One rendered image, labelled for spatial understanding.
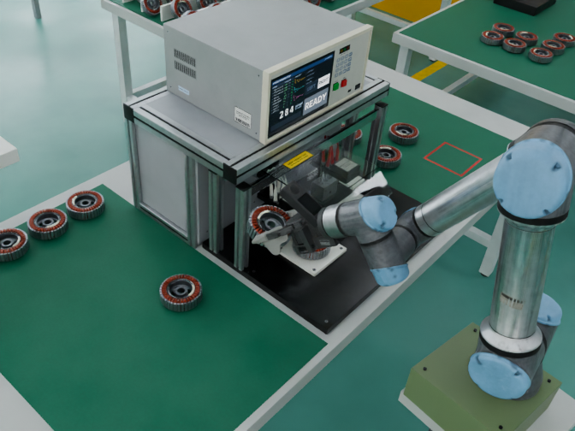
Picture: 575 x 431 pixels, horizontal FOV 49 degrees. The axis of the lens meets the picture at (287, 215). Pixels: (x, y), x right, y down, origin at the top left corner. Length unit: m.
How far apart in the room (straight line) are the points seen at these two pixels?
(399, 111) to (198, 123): 1.12
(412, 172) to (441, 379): 0.96
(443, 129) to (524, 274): 1.45
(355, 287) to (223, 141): 0.54
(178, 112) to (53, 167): 1.87
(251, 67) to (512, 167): 0.75
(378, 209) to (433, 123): 1.35
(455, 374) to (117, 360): 0.80
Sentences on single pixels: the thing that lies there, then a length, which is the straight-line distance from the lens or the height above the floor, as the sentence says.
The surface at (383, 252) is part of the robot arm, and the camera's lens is 1.31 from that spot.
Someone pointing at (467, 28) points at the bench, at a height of 0.75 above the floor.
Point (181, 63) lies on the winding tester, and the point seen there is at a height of 1.23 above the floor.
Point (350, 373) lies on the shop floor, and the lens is 2.55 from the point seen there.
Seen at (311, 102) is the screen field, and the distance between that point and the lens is 1.74.
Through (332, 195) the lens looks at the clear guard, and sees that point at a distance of 1.58.
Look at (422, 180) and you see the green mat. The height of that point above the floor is 0.75.
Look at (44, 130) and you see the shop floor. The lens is 3.90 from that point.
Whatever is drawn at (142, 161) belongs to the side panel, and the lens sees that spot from 1.90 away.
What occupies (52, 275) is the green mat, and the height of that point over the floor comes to 0.75.
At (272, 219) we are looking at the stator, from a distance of 1.54.
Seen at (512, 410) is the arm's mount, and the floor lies 0.86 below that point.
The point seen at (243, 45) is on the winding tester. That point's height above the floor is 1.32.
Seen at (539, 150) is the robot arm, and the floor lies 1.50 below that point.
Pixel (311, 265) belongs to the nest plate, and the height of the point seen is 0.78.
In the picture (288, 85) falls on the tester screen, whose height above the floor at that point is 1.26.
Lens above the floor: 2.02
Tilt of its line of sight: 39 degrees down
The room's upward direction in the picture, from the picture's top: 5 degrees clockwise
